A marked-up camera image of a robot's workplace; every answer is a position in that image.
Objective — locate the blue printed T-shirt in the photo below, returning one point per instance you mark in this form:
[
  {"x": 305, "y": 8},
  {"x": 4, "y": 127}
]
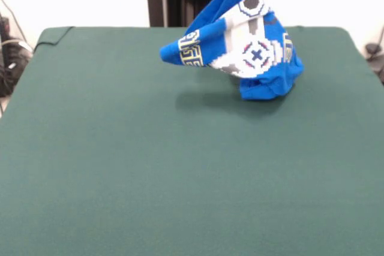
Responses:
[{"x": 270, "y": 79}]

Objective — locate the dark green table cloth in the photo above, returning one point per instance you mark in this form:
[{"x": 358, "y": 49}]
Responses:
[{"x": 150, "y": 178}]

